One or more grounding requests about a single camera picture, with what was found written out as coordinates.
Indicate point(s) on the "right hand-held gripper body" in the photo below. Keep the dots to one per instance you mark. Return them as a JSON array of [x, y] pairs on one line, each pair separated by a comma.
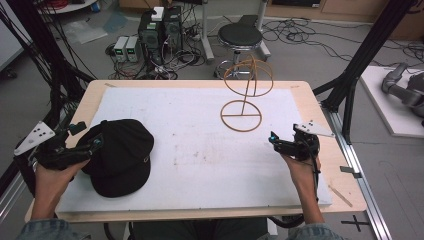
[[304, 145]]

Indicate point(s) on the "black computer tower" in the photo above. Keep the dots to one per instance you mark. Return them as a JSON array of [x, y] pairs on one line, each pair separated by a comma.
[[150, 38], [172, 28]]

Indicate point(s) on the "wooden hat stand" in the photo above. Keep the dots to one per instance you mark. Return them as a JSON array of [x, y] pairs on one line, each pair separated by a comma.
[[242, 100]]

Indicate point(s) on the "person's left hand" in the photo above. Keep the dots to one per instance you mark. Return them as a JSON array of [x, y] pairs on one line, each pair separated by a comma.
[[55, 180]]

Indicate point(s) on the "white box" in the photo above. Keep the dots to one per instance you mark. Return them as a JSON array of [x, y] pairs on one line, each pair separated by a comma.
[[157, 14]]

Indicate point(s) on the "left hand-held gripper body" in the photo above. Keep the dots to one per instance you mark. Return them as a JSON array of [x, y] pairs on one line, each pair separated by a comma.
[[50, 155]]

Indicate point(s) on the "grey metal bracket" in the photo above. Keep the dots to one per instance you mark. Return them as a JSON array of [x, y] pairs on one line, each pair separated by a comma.
[[350, 171]]

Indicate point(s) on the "person's legs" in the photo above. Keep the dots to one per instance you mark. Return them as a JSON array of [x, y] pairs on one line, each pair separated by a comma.
[[200, 230]]

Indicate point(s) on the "white table mat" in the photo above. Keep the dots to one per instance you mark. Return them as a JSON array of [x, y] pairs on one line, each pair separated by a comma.
[[200, 150]]

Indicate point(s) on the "white round table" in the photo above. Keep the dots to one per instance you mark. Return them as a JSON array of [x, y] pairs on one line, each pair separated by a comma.
[[66, 6]]

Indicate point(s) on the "grey robot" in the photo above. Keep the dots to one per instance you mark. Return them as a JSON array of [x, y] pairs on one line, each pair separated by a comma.
[[405, 88]]

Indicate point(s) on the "blue tape roll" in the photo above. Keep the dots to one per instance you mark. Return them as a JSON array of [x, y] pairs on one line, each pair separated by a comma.
[[95, 6]]

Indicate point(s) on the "white floor board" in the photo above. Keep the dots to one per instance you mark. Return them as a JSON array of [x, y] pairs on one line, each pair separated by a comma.
[[388, 110]]

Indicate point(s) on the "black cap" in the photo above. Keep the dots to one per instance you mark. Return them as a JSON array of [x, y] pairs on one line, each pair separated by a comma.
[[123, 160]]

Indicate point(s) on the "thin wooden stick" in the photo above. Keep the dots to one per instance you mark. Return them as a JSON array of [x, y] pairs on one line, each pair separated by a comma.
[[340, 196]]

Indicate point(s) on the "black round stool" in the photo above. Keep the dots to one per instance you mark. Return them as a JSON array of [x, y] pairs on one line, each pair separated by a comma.
[[240, 40]]

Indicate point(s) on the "black frame stand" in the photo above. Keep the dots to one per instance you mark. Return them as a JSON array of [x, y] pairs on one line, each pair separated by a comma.
[[363, 56], [40, 56]]

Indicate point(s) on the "aluminium rail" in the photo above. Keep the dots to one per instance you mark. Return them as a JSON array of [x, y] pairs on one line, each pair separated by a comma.
[[356, 173]]

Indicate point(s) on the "person's right hand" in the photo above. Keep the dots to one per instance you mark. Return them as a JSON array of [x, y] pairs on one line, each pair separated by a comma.
[[301, 175]]

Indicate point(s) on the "clear plastic sheet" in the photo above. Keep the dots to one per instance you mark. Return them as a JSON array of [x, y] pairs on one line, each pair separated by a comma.
[[85, 31]]

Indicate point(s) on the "grey power supply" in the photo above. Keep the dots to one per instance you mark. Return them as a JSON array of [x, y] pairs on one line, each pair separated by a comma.
[[132, 49], [120, 49]]

